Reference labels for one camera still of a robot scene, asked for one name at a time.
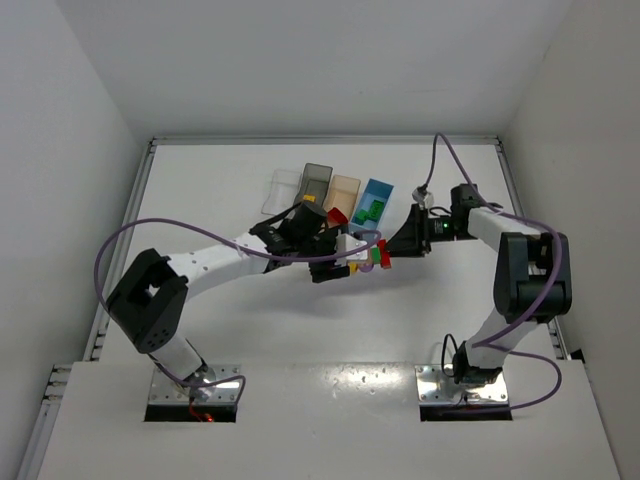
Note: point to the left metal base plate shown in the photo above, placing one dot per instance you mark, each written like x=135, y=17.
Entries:
x=212, y=385

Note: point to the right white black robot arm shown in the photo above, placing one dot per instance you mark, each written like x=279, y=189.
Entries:
x=532, y=281

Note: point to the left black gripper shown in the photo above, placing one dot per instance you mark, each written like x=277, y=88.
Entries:
x=326, y=253

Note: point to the red sloped lego brick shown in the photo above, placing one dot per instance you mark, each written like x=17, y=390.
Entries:
x=336, y=217

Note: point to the smoky grey plastic container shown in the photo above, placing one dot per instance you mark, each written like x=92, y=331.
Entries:
x=315, y=180

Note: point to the clear plastic container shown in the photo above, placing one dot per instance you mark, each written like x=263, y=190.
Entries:
x=282, y=193

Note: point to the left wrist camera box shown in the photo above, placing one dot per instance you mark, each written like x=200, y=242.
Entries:
x=346, y=243

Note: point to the blue plastic container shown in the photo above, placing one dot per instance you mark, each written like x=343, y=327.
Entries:
x=374, y=190

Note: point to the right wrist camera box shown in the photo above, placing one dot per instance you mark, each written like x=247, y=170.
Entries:
x=423, y=197

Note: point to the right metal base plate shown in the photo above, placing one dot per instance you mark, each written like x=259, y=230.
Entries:
x=436, y=389

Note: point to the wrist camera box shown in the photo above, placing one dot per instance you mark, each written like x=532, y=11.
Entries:
x=423, y=197
x=346, y=243

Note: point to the small green lego brick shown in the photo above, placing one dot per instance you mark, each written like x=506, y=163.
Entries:
x=360, y=217

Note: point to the orange translucent plastic container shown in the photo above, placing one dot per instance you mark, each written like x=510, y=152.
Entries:
x=343, y=194

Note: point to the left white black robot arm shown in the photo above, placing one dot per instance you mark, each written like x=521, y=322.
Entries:
x=148, y=301

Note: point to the red base lego brick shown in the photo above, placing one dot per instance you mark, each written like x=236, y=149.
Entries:
x=380, y=256

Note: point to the metal base plate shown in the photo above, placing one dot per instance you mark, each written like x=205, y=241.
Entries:
x=436, y=389
x=212, y=385

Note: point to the purple striped oval lego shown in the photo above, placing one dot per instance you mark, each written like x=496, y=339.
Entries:
x=368, y=265

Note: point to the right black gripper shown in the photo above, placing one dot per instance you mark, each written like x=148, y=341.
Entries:
x=422, y=232

